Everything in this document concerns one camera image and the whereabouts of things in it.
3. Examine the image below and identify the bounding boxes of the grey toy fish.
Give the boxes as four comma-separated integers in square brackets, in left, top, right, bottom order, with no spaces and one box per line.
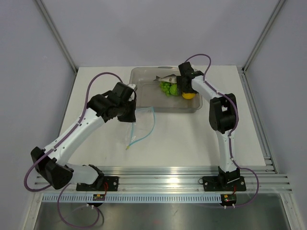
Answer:
[154,74,177,84]

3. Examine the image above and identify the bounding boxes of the yellow toy lemon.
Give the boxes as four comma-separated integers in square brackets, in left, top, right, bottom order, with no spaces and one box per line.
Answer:
[182,93,196,100]

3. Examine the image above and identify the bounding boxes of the clear zip top bag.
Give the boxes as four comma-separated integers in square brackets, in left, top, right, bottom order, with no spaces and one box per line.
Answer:
[125,107,156,150]

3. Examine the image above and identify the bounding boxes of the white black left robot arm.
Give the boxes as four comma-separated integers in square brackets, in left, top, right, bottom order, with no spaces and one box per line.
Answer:
[31,82,137,191]

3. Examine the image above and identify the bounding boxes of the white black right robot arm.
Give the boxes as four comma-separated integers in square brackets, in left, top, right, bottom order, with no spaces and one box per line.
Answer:
[177,62,240,192]

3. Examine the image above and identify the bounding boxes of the green toy grapes bunch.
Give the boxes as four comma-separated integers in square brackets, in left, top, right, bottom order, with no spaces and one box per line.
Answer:
[159,81,171,96]

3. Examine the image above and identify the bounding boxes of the clear grey plastic tray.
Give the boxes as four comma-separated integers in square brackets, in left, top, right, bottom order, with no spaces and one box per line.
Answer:
[130,67,202,113]

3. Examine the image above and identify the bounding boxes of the left small circuit board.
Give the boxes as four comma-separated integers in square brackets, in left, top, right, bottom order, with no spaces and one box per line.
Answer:
[93,194,106,201]

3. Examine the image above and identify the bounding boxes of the small circuit board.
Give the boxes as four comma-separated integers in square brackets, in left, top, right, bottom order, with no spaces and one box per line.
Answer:
[222,194,237,205]
[93,194,106,201]

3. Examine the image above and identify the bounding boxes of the right small circuit board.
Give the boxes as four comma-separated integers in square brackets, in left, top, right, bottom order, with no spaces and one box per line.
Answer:
[222,194,237,205]

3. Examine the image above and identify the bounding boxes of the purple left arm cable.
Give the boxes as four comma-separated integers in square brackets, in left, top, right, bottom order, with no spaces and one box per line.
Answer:
[23,71,125,227]

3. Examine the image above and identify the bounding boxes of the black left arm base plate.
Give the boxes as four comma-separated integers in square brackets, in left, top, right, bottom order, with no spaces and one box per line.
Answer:
[76,176,119,192]

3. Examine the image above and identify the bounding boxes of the white slotted cable duct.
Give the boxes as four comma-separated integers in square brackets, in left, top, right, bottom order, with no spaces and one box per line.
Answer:
[42,193,222,204]

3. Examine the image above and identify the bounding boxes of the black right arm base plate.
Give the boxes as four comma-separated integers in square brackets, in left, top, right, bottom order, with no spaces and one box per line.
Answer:
[198,176,247,192]

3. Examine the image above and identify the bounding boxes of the right aluminium frame post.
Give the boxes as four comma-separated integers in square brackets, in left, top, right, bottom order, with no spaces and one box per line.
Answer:
[242,0,287,74]

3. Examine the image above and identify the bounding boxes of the aluminium frame post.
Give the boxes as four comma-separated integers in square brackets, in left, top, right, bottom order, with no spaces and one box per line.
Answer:
[242,0,287,74]
[34,0,78,75]

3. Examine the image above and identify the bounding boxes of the aluminium mounting rail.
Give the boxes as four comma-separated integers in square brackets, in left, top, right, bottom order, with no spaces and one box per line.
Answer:
[32,166,292,194]

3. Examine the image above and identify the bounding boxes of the left aluminium frame post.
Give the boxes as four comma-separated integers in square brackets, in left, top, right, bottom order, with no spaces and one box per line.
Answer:
[34,0,78,75]

